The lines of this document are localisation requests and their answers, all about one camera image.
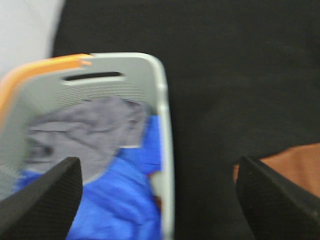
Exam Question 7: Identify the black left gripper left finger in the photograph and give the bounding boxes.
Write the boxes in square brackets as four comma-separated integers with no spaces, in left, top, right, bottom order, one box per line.
[0,157,83,240]

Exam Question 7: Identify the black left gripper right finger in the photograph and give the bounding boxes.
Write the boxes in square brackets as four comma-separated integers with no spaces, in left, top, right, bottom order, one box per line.
[235,157,320,240]

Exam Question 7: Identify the brown microfibre towel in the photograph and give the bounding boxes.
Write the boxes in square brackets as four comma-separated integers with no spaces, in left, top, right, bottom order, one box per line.
[233,143,320,198]

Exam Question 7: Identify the blue cloth in basket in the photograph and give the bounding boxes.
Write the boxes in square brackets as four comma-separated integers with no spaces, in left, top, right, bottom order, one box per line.
[17,115,162,240]

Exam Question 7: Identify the grey cloth in basket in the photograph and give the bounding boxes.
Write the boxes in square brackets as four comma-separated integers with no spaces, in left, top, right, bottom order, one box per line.
[26,96,150,183]

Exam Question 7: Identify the orange basket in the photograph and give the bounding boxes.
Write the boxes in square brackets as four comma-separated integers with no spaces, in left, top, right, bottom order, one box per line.
[0,53,92,120]

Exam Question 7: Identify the black table cloth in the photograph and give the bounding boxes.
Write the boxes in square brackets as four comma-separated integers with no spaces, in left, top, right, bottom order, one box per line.
[52,0,320,240]

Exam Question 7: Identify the grey perforated laundry basket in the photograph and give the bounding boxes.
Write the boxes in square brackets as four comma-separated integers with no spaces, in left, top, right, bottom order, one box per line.
[0,52,175,240]

